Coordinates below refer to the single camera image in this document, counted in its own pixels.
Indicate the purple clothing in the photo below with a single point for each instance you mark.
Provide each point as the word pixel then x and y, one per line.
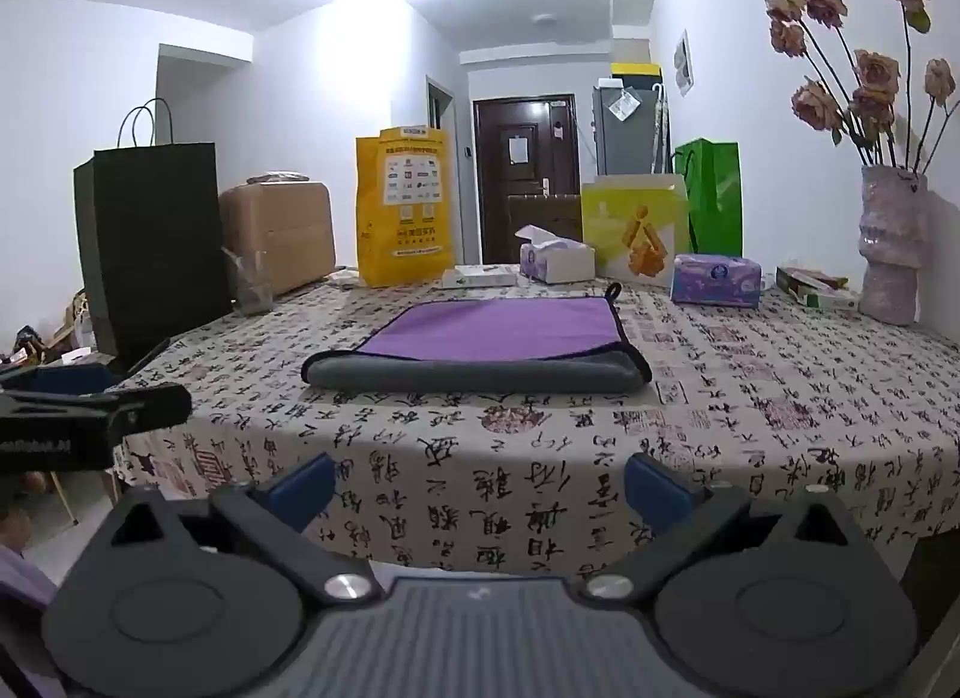
pixel 22 615

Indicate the dark wooden door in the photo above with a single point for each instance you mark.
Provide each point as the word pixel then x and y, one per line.
pixel 495 203

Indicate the yellow shopping bag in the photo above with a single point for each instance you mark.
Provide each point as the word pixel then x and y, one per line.
pixel 405 218

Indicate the green paper bag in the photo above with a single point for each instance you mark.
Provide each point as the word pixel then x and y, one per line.
pixel 716 195

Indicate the purple and grey towel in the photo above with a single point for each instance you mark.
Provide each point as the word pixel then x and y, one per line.
pixel 495 327

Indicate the calligraphy print tablecloth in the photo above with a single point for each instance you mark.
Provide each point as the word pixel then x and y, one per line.
pixel 750 405

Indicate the bunch of dried roses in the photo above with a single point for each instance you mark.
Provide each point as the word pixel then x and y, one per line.
pixel 874 71

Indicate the clear glass cup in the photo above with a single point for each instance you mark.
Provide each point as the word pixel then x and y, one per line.
pixel 251 289

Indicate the pink textured vase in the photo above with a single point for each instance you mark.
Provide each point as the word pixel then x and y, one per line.
pixel 892 248

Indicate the wall picture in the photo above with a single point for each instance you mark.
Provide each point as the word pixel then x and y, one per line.
pixel 682 64

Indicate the flat white box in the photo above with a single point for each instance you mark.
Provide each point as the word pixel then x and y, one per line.
pixel 480 276

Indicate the yellow and black box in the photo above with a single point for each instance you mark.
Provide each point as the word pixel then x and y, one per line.
pixel 636 73

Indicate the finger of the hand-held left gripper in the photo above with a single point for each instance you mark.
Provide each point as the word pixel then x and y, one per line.
pixel 67 378
pixel 135 409

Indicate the ceiling smoke detector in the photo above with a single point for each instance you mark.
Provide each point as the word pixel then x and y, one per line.
pixel 544 17

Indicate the white paper notice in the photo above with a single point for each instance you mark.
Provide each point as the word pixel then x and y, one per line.
pixel 518 146

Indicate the purple tissue pack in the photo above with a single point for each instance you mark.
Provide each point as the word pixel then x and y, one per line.
pixel 716 282

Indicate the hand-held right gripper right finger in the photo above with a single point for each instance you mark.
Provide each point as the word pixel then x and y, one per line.
pixel 664 489

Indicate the green and white box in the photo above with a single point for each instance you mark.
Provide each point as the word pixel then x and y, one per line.
pixel 817 291

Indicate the brown cardboard box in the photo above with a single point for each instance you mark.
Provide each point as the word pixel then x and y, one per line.
pixel 281 233

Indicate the black paper bag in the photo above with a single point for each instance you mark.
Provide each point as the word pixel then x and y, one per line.
pixel 150 248

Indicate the white tissue box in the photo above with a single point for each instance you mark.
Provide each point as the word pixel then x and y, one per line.
pixel 559 264

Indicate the grey refrigerator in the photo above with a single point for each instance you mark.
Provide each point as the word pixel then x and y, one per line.
pixel 626 143

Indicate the pile of floor clutter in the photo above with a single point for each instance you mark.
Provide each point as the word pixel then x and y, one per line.
pixel 45 338

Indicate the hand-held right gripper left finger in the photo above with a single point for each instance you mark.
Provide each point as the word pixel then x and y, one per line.
pixel 300 489

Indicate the yellow-green paper bag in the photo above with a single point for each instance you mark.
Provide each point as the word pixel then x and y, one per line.
pixel 637 233

